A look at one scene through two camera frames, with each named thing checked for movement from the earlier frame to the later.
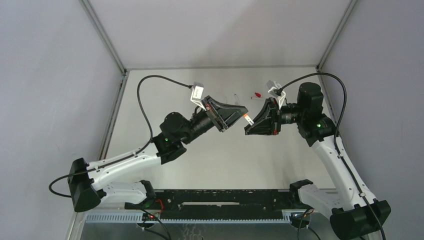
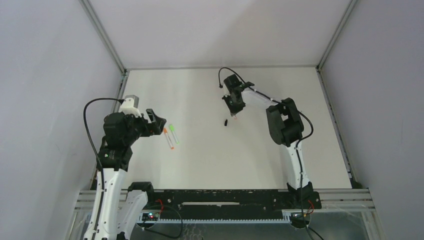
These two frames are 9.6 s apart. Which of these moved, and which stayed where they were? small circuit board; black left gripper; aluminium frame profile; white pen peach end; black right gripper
Moved: white pen peach end; black right gripper; black left gripper
Stayed: aluminium frame profile; small circuit board
